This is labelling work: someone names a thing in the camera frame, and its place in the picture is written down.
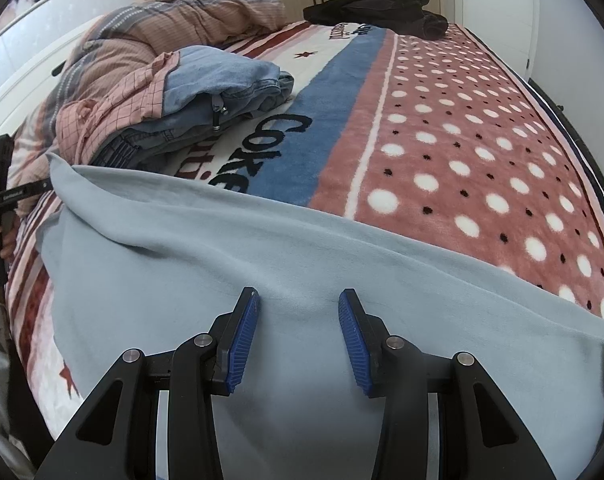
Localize black clothing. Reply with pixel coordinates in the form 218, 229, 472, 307
303, 0, 450, 41

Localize printed dotted striped blanket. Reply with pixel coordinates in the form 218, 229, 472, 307
4, 20, 604, 441

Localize person's left hand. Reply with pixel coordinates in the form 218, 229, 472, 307
0, 224, 19, 276

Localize white headboard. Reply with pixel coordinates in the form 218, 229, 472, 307
0, 25, 103, 126

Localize light blue pants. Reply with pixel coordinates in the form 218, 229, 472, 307
36, 152, 604, 480

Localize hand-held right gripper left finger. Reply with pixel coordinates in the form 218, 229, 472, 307
34, 286, 261, 480

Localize pink striped quilt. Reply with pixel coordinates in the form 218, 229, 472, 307
7, 0, 287, 211

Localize white door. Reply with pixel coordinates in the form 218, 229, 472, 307
452, 0, 540, 81

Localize pink checked shirt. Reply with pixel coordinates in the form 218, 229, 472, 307
56, 52, 183, 161

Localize framed wall picture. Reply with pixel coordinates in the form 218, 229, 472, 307
0, 0, 52, 43

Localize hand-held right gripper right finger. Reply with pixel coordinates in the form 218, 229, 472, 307
338, 288, 557, 480

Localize blue denim jeans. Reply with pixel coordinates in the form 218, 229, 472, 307
89, 45, 297, 171

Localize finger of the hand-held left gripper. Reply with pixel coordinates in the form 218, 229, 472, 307
0, 180, 55, 206

